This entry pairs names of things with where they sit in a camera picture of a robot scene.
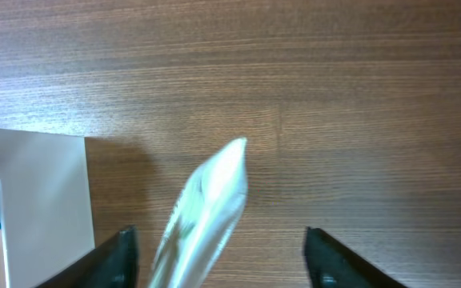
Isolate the white lotion tube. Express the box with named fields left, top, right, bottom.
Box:
left=146, top=137, right=248, bottom=288

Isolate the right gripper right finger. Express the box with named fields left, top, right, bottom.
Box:
left=303, top=227, right=406, bottom=288

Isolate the white cardboard box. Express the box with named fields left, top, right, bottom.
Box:
left=0, top=129, right=95, bottom=287

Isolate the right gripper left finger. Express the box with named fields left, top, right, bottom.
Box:
left=38, top=226, right=139, bottom=288

